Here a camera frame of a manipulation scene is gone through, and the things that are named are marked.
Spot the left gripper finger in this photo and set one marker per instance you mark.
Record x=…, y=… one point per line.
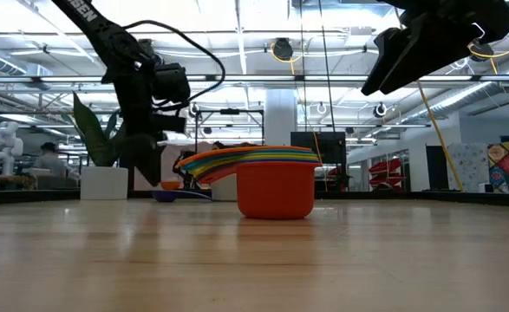
x=145, y=156

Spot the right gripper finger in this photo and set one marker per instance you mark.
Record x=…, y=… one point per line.
x=386, y=52
x=427, y=52

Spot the dark indigo measuring cup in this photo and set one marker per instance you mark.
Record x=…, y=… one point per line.
x=165, y=196

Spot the green measuring cup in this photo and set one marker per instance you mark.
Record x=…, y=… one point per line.
x=201, y=164

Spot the yellow measuring cup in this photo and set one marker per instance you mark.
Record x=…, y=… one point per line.
x=202, y=169

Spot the red measuring cup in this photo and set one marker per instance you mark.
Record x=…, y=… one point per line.
x=276, y=190

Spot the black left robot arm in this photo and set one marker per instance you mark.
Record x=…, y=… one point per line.
x=106, y=34

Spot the small orange bowl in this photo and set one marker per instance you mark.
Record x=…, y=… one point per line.
x=170, y=185

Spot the green plant in white pot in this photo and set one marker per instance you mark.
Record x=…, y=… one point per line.
x=104, y=182

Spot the person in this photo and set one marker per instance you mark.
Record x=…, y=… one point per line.
x=52, y=162

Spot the red stacked objects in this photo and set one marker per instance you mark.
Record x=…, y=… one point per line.
x=386, y=171

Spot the white speckled panel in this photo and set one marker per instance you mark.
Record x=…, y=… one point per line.
x=466, y=164

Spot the colourful patterned artwork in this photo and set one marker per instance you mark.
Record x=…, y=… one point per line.
x=503, y=164

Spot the white humanoid robot figure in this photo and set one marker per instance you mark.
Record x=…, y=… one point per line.
x=4, y=147

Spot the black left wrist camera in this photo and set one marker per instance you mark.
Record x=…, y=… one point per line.
x=171, y=84

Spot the black metal stand frame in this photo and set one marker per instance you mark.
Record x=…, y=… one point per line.
x=230, y=111

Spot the black wall monitor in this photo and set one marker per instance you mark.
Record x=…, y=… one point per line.
x=332, y=145

